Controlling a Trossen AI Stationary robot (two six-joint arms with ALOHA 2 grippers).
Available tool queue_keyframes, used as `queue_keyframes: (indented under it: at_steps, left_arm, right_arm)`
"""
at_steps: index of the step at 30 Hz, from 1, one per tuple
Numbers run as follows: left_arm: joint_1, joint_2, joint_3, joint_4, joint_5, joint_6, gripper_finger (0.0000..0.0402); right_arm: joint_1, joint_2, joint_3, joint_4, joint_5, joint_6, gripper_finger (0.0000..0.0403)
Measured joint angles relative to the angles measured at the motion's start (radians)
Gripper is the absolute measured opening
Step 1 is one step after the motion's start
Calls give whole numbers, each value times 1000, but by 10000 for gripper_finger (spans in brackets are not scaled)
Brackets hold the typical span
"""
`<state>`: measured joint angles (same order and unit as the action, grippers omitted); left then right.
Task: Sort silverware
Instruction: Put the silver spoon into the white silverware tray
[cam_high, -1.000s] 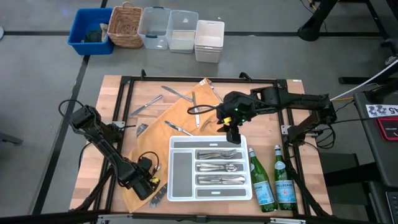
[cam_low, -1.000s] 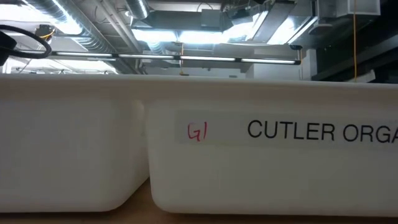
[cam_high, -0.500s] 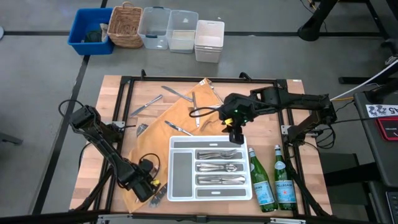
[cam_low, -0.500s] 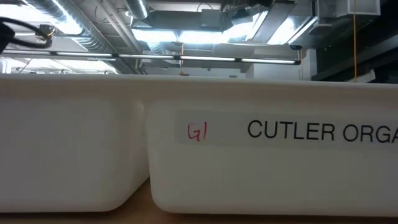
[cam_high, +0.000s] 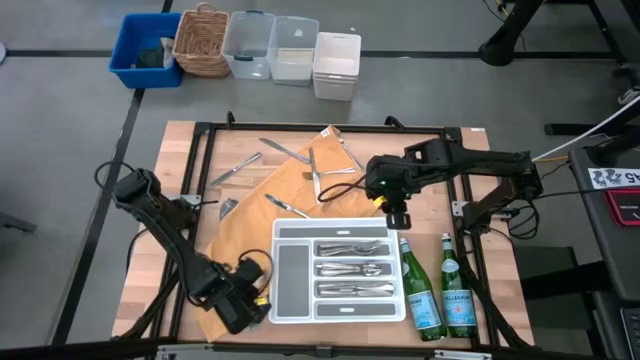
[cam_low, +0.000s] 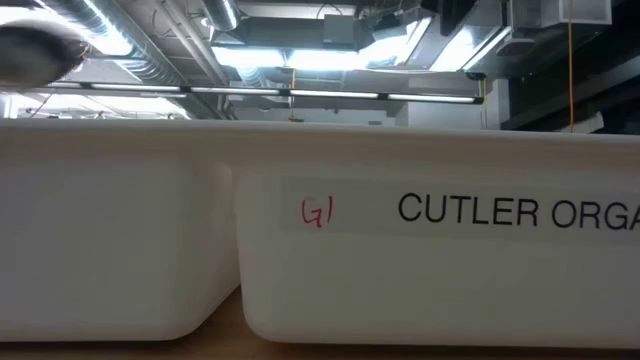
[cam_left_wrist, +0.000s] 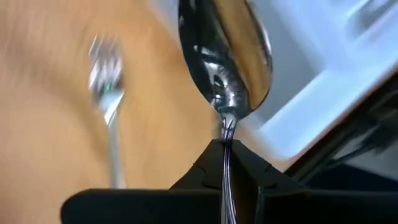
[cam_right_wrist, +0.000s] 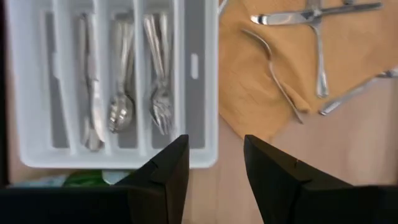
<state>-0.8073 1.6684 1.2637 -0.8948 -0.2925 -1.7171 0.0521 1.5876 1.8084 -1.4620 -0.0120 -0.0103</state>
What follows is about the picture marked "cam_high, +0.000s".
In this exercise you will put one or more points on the white plastic bin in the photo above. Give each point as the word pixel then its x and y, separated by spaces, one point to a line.
pixel 336 50

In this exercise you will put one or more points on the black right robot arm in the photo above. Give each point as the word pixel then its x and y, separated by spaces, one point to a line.
pixel 480 162

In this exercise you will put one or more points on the clear plastic bin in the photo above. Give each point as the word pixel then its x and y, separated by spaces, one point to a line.
pixel 292 45

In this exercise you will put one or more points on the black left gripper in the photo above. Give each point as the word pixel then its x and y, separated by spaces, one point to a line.
pixel 225 287

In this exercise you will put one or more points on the person's shoe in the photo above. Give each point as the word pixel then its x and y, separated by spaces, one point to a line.
pixel 630 96

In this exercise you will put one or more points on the silver table knife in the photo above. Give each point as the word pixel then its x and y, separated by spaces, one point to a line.
pixel 235 170
pixel 385 288
pixel 282 149
pixel 314 175
pixel 282 204
pixel 360 286
pixel 335 291

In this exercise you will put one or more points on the black keyboard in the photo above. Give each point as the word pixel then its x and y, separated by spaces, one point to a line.
pixel 631 335

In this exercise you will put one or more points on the white cutlery organizer tray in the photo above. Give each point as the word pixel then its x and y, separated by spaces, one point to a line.
pixel 292 280

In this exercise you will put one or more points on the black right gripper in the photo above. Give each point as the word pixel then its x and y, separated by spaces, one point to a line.
pixel 395 175

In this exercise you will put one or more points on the dark grey flat utensil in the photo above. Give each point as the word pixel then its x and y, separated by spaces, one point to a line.
pixel 227 208

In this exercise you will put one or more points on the red framed device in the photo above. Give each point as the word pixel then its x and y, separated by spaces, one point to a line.
pixel 620 207

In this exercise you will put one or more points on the black bundle in bin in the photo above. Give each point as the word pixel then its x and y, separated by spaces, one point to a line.
pixel 149 59

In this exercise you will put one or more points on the black stand leg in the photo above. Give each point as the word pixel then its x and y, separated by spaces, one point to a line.
pixel 607 25
pixel 500 47

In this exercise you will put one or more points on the blue plastic bin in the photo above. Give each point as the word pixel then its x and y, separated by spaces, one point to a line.
pixel 130 30

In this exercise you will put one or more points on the green glass water bottle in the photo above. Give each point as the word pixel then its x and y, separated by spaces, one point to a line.
pixel 425 305
pixel 457 305

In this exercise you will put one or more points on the black floor foot bar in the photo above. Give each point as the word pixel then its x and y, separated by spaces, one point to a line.
pixel 565 129

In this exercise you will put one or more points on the black side desk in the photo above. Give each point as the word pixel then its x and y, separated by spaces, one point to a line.
pixel 600 240

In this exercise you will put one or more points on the orange cloth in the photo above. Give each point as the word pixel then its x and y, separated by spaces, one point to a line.
pixel 250 225

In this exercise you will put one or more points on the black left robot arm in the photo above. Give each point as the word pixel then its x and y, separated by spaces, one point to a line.
pixel 170 236

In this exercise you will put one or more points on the black desk foot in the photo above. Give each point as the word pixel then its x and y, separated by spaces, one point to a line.
pixel 560 280

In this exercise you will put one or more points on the dark grey floor bracket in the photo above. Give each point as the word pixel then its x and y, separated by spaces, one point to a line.
pixel 17 224

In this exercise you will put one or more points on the white printed label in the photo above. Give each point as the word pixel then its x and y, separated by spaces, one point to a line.
pixel 607 178

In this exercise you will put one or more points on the wicker basket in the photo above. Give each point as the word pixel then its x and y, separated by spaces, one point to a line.
pixel 200 40

